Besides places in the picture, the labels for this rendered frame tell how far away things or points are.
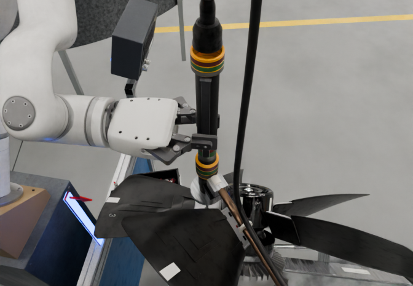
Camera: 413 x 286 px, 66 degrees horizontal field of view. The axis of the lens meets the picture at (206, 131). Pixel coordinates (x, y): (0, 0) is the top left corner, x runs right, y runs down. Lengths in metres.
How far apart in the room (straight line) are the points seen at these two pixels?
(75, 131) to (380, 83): 2.86
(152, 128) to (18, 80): 0.19
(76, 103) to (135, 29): 0.71
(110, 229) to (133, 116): 0.36
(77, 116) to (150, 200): 0.36
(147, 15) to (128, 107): 0.80
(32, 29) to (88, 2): 1.75
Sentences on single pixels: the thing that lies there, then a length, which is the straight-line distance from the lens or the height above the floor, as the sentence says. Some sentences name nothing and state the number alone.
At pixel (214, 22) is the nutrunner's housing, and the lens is 0.38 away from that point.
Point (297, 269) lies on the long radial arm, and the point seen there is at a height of 1.14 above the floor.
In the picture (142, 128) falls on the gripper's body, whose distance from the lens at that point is 0.50.
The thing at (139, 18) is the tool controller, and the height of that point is 1.24.
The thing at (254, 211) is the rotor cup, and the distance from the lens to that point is 0.73.
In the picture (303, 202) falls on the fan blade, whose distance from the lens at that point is 0.88.
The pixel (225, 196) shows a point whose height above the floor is 1.39.
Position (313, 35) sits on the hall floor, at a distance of 3.50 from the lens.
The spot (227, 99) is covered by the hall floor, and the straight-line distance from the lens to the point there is 2.65.
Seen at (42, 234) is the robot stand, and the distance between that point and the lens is 1.16.
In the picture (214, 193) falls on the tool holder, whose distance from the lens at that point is 0.58.
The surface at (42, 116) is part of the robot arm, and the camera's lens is 0.48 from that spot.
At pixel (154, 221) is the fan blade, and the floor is 1.40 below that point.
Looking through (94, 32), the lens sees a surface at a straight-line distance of 2.39.
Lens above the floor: 1.90
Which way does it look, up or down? 52 degrees down
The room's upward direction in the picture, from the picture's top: straight up
